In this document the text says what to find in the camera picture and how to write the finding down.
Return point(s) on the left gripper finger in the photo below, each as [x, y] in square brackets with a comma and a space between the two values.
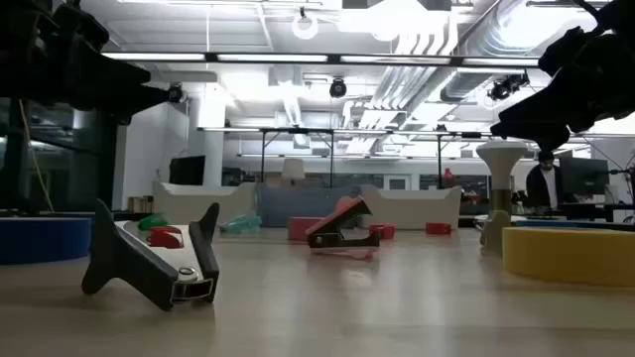
[119, 69]
[124, 101]

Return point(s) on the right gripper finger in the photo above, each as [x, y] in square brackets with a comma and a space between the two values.
[565, 52]
[541, 121]

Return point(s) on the yellow tape roll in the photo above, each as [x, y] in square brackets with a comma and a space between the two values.
[570, 255]

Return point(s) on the dark blue tape roll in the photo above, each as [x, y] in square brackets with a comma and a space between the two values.
[39, 240]

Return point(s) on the mint staple remover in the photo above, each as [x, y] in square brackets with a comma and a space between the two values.
[240, 224]

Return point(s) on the pink staple remover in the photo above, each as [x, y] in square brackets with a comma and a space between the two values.
[332, 220]

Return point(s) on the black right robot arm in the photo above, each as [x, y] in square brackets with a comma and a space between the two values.
[620, 12]

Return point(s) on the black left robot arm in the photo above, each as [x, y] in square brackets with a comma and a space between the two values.
[20, 49]

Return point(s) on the white mushroom lamp brass base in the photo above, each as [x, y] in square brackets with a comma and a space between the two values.
[501, 158]

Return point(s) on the person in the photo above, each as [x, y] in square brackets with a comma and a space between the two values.
[543, 186]

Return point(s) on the dark glass partition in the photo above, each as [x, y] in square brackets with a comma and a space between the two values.
[59, 163]

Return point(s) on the wooden blocks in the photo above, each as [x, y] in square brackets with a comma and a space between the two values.
[140, 203]

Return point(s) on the red bottle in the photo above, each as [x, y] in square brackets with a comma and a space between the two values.
[448, 177]

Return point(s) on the white plastic bin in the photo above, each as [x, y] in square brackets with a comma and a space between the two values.
[233, 198]
[412, 208]

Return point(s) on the overhead light bar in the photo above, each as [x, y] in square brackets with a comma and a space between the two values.
[278, 58]

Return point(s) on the white lampshade lamp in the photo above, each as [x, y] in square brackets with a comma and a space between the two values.
[292, 168]

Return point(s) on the grey translucent plastic bin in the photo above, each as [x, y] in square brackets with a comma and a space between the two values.
[288, 203]

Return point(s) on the black ceiling camera cluster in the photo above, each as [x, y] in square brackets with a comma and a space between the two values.
[506, 88]

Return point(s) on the black wall monitor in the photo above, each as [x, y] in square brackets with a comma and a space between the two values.
[187, 170]

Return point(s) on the black aluminium rig frame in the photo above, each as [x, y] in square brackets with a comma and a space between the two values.
[124, 216]

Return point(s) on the black background frame stand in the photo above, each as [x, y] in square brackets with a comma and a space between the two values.
[331, 158]

